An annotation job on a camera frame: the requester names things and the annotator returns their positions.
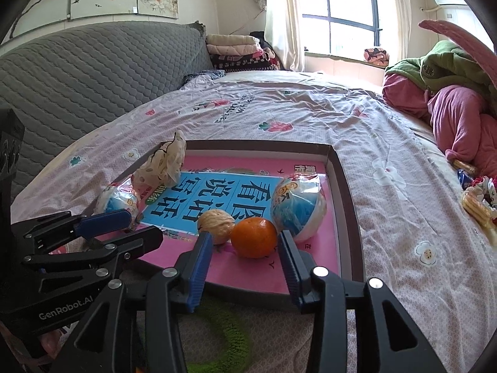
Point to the window with dark frame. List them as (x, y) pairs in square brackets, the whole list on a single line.
[(340, 28)]

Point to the red white toy egg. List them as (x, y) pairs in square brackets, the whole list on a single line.
[(119, 196)]

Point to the left cream curtain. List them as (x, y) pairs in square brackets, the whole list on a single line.
[(284, 32)]

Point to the walnut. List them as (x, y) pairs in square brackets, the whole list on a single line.
[(218, 223)]

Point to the cream curtain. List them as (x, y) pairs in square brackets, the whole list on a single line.
[(404, 13), (284, 32)]

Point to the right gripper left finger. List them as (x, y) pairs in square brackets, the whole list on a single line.
[(127, 327)]

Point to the snack packets by quilt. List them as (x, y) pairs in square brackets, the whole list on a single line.
[(478, 198)]

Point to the pink strawberry bed sheet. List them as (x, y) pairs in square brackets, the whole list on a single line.
[(415, 234)]

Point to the grey quilted headboard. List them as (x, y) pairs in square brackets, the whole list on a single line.
[(64, 85)]

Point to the grey cardboard box tray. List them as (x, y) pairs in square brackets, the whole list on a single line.
[(261, 283)]

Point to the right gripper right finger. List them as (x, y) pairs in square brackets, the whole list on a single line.
[(387, 337)]

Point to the folded blankets stack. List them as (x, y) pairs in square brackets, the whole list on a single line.
[(231, 53)]

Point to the green blanket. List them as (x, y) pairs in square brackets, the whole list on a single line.
[(448, 64)]

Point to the pink blue book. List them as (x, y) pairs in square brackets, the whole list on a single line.
[(243, 187)]

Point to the pink quilt pile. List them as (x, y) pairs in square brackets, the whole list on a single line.
[(462, 127)]

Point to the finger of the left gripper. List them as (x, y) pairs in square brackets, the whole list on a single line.
[(105, 261), (45, 234)]

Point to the patterned bag on sill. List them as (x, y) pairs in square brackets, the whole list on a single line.
[(376, 56)]

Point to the orange tangerine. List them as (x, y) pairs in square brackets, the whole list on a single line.
[(254, 238)]

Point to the person's left hand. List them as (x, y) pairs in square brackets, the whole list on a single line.
[(51, 343)]

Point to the right cream curtain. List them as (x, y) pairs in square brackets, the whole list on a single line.
[(404, 13)]

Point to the blue white toy egg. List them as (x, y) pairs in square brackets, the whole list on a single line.
[(298, 205)]

